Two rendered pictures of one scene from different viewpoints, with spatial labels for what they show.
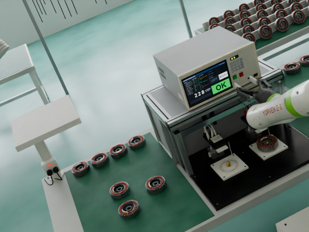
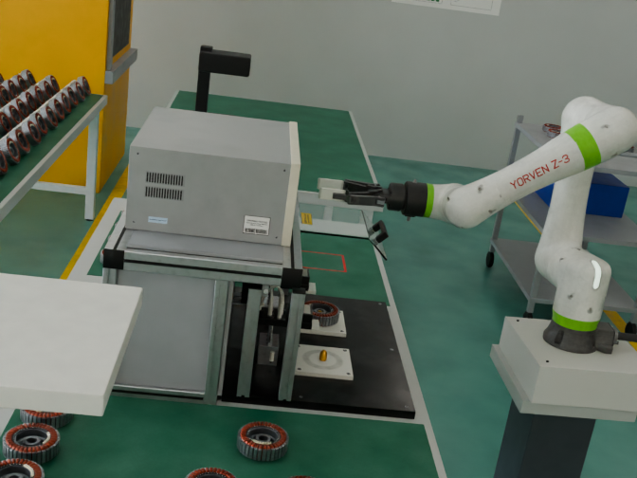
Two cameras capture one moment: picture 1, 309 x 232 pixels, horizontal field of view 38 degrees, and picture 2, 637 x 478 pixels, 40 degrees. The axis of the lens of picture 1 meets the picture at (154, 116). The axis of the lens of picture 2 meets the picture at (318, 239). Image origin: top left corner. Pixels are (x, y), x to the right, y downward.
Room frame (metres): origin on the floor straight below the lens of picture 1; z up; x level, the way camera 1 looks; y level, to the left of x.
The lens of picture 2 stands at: (1.74, 1.76, 1.85)
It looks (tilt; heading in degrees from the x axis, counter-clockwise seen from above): 20 degrees down; 275
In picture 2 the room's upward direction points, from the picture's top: 8 degrees clockwise
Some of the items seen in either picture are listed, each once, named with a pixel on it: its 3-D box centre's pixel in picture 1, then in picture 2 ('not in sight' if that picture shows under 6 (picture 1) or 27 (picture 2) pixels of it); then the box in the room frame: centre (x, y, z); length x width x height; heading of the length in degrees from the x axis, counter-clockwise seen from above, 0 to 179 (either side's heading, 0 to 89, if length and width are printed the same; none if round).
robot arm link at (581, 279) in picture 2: not in sight; (579, 287); (1.23, -0.54, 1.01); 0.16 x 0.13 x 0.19; 108
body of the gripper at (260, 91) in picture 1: (262, 94); (386, 195); (1.79, -0.51, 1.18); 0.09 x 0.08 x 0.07; 10
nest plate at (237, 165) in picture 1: (229, 166); (322, 361); (1.88, -0.28, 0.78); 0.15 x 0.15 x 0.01; 11
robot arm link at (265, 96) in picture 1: (271, 101); (412, 200); (1.72, -0.52, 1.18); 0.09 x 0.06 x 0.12; 100
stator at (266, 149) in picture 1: (267, 143); (319, 313); (1.92, -0.52, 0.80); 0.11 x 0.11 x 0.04
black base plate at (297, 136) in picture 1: (248, 157); (314, 345); (1.91, -0.40, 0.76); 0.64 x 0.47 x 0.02; 101
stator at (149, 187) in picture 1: (156, 184); (263, 440); (1.95, 0.12, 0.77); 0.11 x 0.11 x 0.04
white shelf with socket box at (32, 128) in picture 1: (59, 150); (9, 449); (2.30, 0.60, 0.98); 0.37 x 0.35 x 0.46; 101
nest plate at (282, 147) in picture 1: (268, 147); (318, 321); (1.92, -0.52, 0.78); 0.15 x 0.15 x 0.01; 11
